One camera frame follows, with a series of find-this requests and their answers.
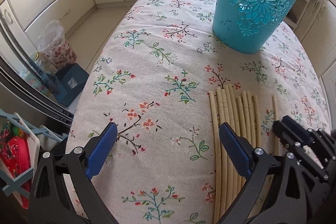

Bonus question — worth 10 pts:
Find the white shelf trolley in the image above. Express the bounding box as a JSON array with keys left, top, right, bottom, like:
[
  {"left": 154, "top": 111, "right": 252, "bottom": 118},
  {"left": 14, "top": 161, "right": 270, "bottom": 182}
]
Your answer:
[{"left": 284, "top": 0, "right": 311, "bottom": 30}]

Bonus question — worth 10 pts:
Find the light blue rack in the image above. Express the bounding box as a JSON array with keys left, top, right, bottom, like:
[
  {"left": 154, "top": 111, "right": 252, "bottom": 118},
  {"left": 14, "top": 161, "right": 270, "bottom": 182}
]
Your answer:
[{"left": 1, "top": 110, "right": 67, "bottom": 203}]

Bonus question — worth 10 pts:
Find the floral white tablecloth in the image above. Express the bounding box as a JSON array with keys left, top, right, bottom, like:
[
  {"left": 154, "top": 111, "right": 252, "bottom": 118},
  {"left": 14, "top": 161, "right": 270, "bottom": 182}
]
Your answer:
[{"left": 66, "top": 0, "right": 331, "bottom": 223}]

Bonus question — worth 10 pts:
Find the floral trash bin with bag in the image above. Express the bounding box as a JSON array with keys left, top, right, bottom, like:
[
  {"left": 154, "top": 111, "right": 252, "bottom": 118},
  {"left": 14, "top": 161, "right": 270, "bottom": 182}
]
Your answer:
[{"left": 38, "top": 20, "right": 77, "bottom": 71}]

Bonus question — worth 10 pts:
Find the dark blue box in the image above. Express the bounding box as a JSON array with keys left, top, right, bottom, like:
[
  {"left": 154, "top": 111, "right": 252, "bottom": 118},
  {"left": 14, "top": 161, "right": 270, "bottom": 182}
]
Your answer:
[{"left": 55, "top": 63, "right": 89, "bottom": 107}]

